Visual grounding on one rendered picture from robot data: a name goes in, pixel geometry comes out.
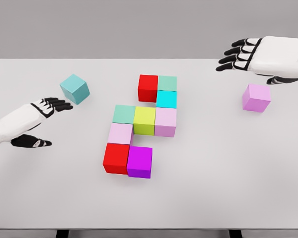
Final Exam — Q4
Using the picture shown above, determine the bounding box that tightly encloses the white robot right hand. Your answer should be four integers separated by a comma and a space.
215, 35, 298, 85

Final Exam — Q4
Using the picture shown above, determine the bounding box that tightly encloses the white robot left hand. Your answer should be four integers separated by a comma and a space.
1, 97, 74, 149

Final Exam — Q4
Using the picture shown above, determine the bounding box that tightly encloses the lilac cube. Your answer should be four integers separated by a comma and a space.
242, 83, 272, 114

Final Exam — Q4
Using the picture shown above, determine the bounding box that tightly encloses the teal cube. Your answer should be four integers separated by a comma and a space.
59, 73, 91, 106

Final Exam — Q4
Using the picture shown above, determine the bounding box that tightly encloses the light pink cube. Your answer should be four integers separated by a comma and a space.
107, 122, 135, 145
154, 107, 178, 138

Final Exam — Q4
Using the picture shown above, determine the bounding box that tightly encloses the mint green cube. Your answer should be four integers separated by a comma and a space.
112, 104, 137, 125
157, 75, 178, 92

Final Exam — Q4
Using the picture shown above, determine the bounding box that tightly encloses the red cube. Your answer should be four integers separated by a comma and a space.
102, 142, 131, 175
138, 74, 159, 103

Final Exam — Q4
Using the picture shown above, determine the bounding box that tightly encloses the yellow-green cube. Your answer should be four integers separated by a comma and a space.
133, 106, 156, 136

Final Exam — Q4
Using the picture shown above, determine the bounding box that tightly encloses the magenta cube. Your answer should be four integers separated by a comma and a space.
126, 145, 153, 179

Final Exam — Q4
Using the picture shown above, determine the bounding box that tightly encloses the cyan cube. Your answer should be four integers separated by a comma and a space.
155, 90, 177, 109

